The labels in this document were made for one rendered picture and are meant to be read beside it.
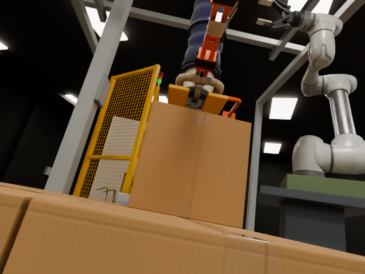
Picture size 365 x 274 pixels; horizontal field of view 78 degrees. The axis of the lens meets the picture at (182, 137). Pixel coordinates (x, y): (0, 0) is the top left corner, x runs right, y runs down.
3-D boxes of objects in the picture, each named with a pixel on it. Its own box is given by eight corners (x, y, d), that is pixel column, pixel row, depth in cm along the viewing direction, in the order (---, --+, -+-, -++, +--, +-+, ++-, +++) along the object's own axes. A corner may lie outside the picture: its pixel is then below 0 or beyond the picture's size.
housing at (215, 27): (205, 34, 86) (206, 25, 87) (222, 38, 86) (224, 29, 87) (208, 19, 79) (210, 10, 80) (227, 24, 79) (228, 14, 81)
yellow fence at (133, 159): (50, 247, 234) (108, 75, 301) (60, 247, 242) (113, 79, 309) (105, 272, 186) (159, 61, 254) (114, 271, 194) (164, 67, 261)
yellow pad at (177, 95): (166, 115, 139) (168, 108, 141) (182, 118, 139) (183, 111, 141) (168, 87, 107) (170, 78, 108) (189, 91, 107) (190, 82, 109)
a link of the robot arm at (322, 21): (316, 5, 112) (316, 26, 107) (346, 12, 112) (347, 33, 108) (303, 23, 122) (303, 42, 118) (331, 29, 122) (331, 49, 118)
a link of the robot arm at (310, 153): (291, 175, 136) (291, 141, 143) (326, 178, 129) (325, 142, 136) (292, 169, 122) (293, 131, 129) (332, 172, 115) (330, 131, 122)
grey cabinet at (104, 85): (98, 107, 245) (106, 83, 255) (103, 108, 245) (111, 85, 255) (93, 99, 226) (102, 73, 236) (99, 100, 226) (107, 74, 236)
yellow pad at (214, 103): (196, 121, 140) (197, 114, 141) (212, 124, 140) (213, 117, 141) (207, 95, 107) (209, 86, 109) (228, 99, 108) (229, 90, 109)
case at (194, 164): (134, 207, 131) (150, 142, 144) (201, 219, 134) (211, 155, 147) (127, 206, 74) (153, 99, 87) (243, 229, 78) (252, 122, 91)
